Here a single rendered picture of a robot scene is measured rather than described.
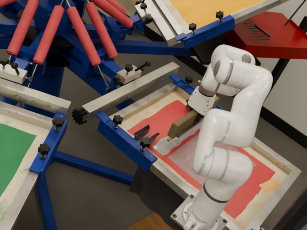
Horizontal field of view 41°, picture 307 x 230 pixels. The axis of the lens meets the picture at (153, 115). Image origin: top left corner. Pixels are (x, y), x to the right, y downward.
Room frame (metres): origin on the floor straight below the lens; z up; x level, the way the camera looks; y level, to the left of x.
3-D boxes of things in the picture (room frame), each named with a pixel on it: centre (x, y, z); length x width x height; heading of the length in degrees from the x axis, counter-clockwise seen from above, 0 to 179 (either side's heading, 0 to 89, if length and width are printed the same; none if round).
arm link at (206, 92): (1.50, -0.17, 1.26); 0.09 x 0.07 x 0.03; 64
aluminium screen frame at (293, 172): (1.45, -0.27, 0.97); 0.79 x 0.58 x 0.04; 65
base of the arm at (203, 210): (0.91, -0.27, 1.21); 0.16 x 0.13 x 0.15; 158
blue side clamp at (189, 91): (1.80, -0.18, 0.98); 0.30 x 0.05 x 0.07; 65
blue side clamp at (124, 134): (1.30, 0.06, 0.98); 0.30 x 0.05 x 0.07; 65
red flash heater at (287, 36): (2.71, -0.49, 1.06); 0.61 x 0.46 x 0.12; 125
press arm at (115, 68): (1.69, 0.23, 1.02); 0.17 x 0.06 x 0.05; 65
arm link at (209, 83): (1.45, -0.17, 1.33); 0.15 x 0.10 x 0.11; 10
